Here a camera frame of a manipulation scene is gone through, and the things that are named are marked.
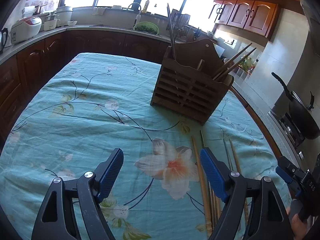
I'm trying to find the white red rice cooker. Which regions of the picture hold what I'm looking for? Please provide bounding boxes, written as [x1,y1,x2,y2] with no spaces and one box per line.
[10,16,42,44]

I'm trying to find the sink faucet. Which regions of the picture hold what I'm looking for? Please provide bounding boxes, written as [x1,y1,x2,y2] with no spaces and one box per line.
[127,2,142,11]

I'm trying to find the small white blender appliance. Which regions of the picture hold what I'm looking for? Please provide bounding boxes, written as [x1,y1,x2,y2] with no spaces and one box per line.
[44,11,58,31]

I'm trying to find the wooden chopstick on cloth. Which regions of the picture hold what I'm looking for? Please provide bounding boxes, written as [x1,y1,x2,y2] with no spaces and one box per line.
[229,139,249,225]

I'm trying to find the condiment bottles group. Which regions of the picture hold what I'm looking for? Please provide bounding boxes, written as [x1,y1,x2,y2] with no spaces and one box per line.
[239,57,259,75]

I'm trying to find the steel electric kettle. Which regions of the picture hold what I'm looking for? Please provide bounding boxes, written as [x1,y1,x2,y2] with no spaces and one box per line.
[0,28,9,54]

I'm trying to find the upper wooden wall cabinets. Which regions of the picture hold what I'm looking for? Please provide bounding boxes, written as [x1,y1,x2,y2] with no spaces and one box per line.
[210,0,304,40]

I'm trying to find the metal chopsticks in holder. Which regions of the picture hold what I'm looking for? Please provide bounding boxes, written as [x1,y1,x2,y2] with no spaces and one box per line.
[167,3,177,61]

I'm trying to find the wooden chopsticks in holder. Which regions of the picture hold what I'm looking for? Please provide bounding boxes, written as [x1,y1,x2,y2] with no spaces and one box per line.
[213,43,256,81]

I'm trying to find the white steamer pot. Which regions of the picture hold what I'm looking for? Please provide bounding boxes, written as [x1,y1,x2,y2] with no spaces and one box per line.
[56,5,73,27]

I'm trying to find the knife rack on counter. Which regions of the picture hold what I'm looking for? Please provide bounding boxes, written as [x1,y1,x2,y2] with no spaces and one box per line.
[171,9,190,38]

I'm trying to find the green colander with vegetables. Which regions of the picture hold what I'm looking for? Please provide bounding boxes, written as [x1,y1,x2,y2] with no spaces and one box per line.
[133,22,159,35]

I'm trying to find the brown wooden utensil holder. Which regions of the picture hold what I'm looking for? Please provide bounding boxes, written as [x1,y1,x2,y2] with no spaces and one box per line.
[150,39,234,125]

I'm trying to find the black wok on stove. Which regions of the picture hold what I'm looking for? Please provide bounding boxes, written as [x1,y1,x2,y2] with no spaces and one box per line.
[271,72,319,140]

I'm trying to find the teal floral tablecloth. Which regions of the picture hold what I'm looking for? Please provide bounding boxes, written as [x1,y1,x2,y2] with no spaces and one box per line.
[1,53,291,239]

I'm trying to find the dark lower kitchen cabinets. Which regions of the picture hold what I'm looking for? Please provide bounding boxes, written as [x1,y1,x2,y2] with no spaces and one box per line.
[1,27,169,145]

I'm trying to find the person's right hand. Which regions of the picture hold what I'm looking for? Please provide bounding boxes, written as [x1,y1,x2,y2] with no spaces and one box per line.
[291,213,308,240]

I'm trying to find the metal chopstick on cloth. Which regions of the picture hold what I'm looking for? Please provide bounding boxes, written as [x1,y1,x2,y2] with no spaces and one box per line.
[223,139,233,171]

